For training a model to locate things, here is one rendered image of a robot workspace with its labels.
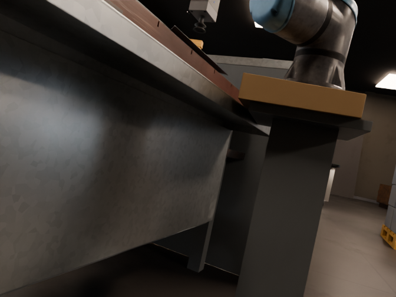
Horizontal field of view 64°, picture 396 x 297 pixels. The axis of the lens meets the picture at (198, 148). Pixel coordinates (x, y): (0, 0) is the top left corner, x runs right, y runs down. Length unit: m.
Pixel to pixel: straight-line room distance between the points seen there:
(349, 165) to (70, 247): 10.39
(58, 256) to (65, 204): 0.09
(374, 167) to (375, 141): 0.84
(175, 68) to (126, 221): 0.39
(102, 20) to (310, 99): 0.45
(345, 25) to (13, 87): 0.66
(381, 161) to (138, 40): 11.13
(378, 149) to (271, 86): 10.75
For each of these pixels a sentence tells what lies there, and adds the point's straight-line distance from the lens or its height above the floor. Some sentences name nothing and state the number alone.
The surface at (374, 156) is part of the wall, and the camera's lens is 11.35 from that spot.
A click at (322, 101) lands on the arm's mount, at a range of 0.67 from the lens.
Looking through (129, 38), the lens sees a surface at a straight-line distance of 0.37.
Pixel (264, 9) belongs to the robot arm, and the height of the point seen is 0.86.
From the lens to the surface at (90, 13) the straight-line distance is 0.33.
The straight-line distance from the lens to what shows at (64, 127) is 0.53.
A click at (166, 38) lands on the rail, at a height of 0.80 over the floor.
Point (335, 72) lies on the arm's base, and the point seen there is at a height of 0.79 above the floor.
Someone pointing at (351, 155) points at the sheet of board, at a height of 1.28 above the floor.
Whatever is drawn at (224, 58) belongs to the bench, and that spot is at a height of 1.04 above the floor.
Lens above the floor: 0.56
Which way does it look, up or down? level
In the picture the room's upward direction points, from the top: 12 degrees clockwise
